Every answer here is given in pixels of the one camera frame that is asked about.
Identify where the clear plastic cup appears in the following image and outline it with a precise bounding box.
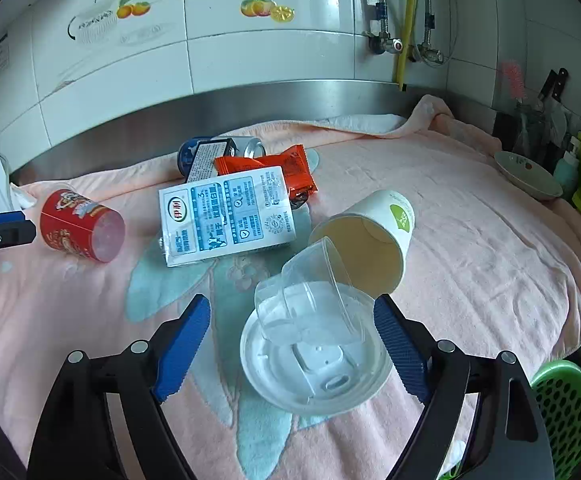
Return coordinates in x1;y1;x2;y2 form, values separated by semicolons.
254;237;376;348

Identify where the green plastic basket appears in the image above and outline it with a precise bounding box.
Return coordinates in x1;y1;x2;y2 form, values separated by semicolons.
530;359;581;480

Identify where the white paper cup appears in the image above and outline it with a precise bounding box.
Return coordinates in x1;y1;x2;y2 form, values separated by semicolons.
308;189;416;295

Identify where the pink bottle brush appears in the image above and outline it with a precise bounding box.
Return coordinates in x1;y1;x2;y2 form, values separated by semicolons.
500;60;527;106

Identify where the orange snack wrapper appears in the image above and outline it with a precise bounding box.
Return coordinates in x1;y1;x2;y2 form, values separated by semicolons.
214;145;318;206

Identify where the black-handled knife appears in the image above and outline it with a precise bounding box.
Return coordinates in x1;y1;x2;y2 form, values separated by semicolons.
537;67;569;106

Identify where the red printed plastic cup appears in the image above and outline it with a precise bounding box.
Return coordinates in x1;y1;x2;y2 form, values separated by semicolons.
39;188;125;263

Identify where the yellow gas pipe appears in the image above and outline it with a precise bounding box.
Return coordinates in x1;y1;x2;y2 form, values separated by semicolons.
395;0;423;92

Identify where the white plastic lid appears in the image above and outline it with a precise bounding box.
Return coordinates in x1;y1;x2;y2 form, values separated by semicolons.
240;280;391;416

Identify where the pink towel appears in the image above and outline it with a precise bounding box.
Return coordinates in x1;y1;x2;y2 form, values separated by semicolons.
0;94;581;461

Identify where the blue white milk carton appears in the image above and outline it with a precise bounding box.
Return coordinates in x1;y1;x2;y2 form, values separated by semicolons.
158;166;297;268

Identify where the teal detergent bottle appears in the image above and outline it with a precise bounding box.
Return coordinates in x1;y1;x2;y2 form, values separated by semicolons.
553;140;581;188

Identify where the dark utensil holder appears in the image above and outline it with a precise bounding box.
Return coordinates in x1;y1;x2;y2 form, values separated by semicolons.
493;105;571;161

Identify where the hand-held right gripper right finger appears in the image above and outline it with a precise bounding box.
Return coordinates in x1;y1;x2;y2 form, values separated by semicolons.
373;294;556;480

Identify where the ceramic bowl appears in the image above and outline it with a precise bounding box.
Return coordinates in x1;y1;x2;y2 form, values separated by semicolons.
494;151;563;201

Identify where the blue drink can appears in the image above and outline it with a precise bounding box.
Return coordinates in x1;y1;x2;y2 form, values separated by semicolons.
178;135;267;177

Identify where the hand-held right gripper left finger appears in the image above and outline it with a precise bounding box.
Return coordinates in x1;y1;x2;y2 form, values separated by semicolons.
26;294;212;480

